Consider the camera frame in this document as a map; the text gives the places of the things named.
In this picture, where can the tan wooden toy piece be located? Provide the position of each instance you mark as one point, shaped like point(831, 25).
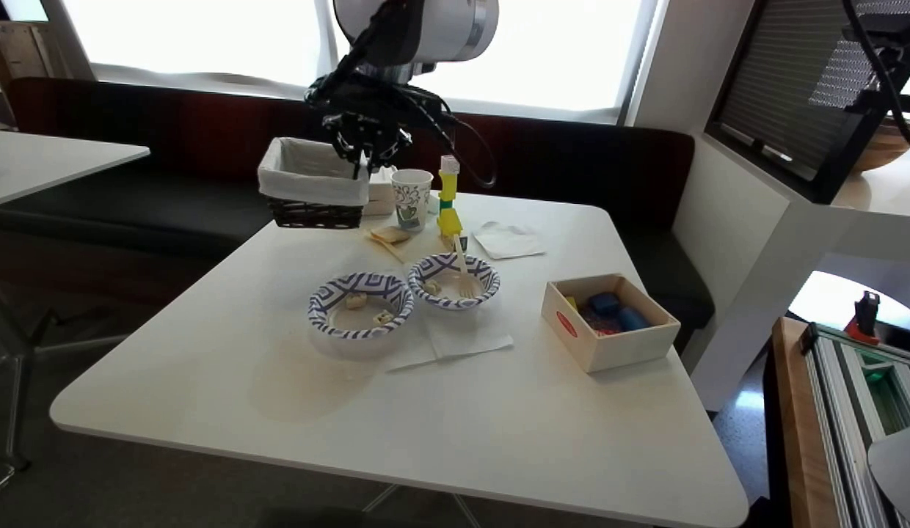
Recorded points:
point(389, 239)

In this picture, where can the yellow bottle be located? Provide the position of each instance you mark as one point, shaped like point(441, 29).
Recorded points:
point(451, 184)

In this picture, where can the grey round plate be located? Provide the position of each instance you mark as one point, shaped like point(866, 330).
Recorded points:
point(905, 478)

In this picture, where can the brown wooden board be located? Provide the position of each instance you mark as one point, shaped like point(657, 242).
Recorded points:
point(797, 440)

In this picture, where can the wooden frame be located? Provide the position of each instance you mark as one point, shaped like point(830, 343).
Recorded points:
point(15, 48)

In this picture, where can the blue toy block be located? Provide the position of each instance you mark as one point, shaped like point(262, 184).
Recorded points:
point(611, 311)

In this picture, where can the green plastic part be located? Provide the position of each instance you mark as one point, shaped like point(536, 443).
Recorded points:
point(891, 400)

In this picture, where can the white cabinet stand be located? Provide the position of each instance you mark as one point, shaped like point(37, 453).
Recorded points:
point(758, 272)

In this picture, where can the black monitor panel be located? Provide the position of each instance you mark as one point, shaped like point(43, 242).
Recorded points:
point(797, 88)

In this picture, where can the light wooden box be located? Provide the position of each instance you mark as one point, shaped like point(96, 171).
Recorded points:
point(620, 349)

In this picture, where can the white side table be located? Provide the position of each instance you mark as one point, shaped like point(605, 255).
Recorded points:
point(55, 162)

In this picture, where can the blue patterned paper bowl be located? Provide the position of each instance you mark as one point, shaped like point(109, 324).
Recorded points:
point(359, 331)
point(455, 294)

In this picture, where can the aluminium rail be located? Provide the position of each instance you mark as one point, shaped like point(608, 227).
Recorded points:
point(846, 429)

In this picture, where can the printed paper cup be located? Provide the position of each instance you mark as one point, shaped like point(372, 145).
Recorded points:
point(413, 201)

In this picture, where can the white paper sheet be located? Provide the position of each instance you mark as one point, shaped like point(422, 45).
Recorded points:
point(466, 346)

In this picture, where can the dark upholstered bench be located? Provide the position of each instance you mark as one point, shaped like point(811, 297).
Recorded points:
point(180, 209)

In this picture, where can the wooden bowl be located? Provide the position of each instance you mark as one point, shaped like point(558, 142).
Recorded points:
point(891, 145)

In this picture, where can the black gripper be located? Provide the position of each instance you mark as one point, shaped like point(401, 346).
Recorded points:
point(362, 104)

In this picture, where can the red black clamp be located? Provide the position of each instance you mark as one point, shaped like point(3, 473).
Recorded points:
point(866, 318)

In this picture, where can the white paper napkin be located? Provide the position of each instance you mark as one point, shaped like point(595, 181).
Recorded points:
point(510, 242)

